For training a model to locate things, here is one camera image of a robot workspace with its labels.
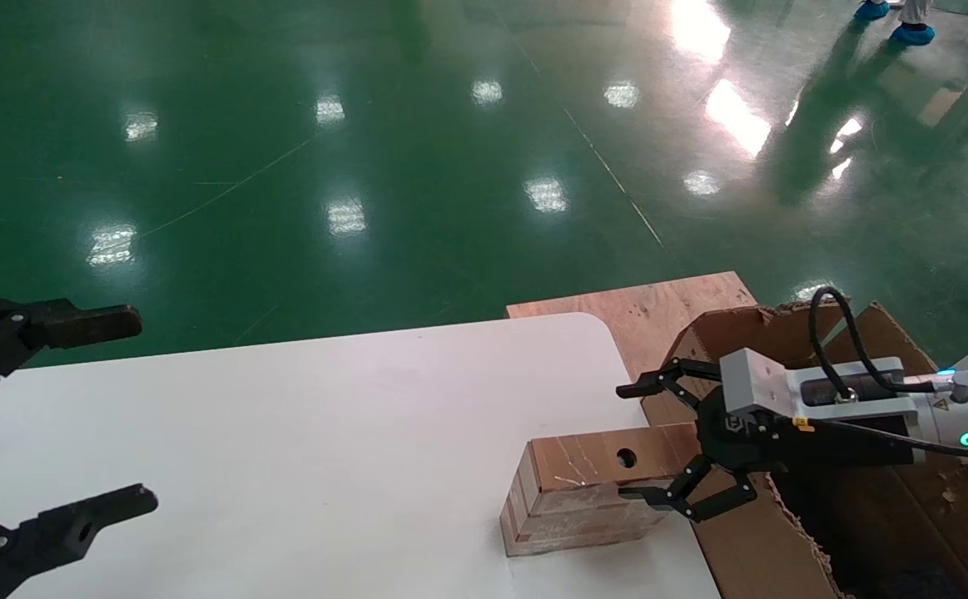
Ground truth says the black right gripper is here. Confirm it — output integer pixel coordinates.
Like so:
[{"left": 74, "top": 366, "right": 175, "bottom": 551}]
[{"left": 615, "top": 358, "right": 927, "bottom": 524}]

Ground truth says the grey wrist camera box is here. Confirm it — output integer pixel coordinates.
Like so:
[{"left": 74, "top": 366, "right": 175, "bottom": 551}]
[{"left": 718, "top": 347, "right": 919, "bottom": 435}]

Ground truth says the big open cardboard box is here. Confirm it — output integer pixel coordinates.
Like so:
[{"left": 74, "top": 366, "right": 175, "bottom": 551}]
[{"left": 641, "top": 300, "right": 968, "bottom": 599}]

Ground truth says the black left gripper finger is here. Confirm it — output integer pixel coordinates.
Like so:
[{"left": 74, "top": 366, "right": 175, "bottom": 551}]
[
  {"left": 0, "top": 295, "right": 143, "bottom": 414},
  {"left": 0, "top": 485, "right": 160, "bottom": 599}
]

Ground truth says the black cable with yellow tag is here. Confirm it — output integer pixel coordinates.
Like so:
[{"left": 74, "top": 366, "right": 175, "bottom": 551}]
[{"left": 787, "top": 416, "right": 968, "bottom": 461}]

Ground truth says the looped black cable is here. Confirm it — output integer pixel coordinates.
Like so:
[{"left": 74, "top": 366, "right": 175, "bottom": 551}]
[{"left": 808, "top": 285, "right": 968, "bottom": 404}]

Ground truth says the wooden pallet board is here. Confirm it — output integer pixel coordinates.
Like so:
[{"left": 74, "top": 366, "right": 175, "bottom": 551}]
[{"left": 506, "top": 271, "right": 758, "bottom": 401}]

